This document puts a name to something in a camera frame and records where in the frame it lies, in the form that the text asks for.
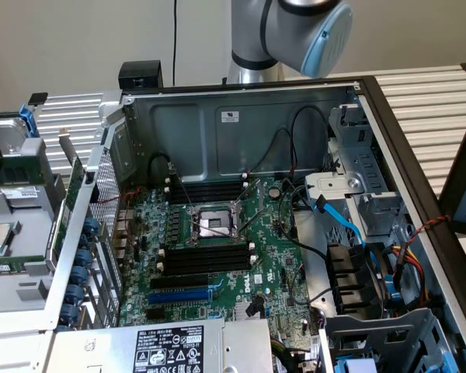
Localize yellow power supply wires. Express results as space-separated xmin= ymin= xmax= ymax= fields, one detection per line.
xmin=270 ymin=336 xmax=296 ymax=373

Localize blue expansion slot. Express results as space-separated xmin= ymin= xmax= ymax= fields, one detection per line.
xmin=147 ymin=286 xmax=213 ymax=305

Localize blue SATA wire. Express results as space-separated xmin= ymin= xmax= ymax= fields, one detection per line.
xmin=312 ymin=195 xmax=370 ymax=249

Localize grey parts rack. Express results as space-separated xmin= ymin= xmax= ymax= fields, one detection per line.
xmin=0 ymin=112 xmax=69 ymax=316

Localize RAM slot white latches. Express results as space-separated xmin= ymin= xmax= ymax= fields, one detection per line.
xmin=164 ymin=185 xmax=249 ymax=197
xmin=156 ymin=254 xmax=258 ymax=272
xmin=164 ymin=174 xmax=248 ymax=187

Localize green graphics card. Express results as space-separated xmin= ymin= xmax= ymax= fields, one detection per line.
xmin=46 ymin=127 xmax=87 ymax=273

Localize thin black wire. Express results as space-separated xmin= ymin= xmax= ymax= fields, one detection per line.
xmin=288 ymin=263 xmax=332 ymax=308

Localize silver chipset heatsink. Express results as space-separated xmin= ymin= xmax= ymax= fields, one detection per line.
xmin=234 ymin=301 xmax=267 ymax=320

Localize black fan shroud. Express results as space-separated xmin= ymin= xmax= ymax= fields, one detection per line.
xmin=325 ymin=242 xmax=393 ymax=315

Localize dark framed panel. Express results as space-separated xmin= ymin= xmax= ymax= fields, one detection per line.
xmin=437 ymin=92 xmax=466 ymax=236

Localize metal port stack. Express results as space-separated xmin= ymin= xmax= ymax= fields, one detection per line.
xmin=114 ymin=209 xmax=137 ymax=261

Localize grey black wire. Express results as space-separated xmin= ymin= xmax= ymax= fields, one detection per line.
xmin=251 ymin=127 xmax=296 ymax=174

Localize yellow red power wire bundle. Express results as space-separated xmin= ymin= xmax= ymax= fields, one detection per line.
xmin=391 ymin=242 xmax=429 ymax=308

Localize grey metal bracket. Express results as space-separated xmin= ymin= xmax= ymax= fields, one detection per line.
xmin=304 ymin=172 xmax=366 ymax=214

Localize green Dell motherboard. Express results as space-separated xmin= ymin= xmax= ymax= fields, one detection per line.
xmin=118 ymin=176 xmax=322 ymax=350

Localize metal socket cover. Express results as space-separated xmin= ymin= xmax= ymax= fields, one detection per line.
xmin=232 ymin=177 xmax=266 ymax=234

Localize blue disk carrier rail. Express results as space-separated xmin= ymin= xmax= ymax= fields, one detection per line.
xmin=18 ymin=105 xmax=38 ymax=139

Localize thin red wire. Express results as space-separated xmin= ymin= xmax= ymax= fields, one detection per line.
xmin=89 ymin=186 xmax=145 ymax=207

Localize looped black wire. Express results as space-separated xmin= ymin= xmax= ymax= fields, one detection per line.
xmin=289 ymin=105 xmax=332 ymax=180

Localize silver power supply unit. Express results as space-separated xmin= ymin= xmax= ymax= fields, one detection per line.
xmin=50 ymin=317 xmax=273 ymax=373

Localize metal drive cage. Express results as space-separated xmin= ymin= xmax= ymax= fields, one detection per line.
xmin=328 ymin=103 xmax=411 ymax=244

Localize grey metal disk bay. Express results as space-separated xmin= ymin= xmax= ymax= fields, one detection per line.
xmin=318 ymin=306 xmax=465 ymax=373

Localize black box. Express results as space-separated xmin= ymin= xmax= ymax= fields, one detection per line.
xmin=118 ymin=60 xmax=165 ymax=90

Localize white label sticker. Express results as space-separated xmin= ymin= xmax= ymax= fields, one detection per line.
xmin=217 ymin=109 xmax=242 ymax=124

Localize long black expansion slot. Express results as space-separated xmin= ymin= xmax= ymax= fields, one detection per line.
xmin=150 ymin=273 xmax=210 ymax=291

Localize thick black wire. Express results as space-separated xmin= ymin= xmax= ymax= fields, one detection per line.
xmin=277 ymin=180 xmax=330 ymax=260

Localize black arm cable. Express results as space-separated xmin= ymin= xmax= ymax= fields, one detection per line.
xmin=172 ymin=0 xmax=179 ymax=87

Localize red black twisted wire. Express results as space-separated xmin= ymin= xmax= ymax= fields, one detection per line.
xmin=407 ymin=215 xmax=451 ymax=246

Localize short black connector wire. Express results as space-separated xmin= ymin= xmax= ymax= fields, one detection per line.
xmin=148 ymin=152 xmax=179 ymax=187

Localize open metal PC case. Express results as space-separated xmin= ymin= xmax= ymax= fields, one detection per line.
xmin=42 ymin=75 xmax=466 ymax=373

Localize CPU socket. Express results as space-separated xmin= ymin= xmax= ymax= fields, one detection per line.
xmin=188 ymin=201 xmax=245 ymax=246

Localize thin metal locking lever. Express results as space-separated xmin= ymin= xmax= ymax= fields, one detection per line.
xmin=170 ymin=165 xmax=195 ymax=207
xmin=238 ymin=209 xmax=267 ymax=236

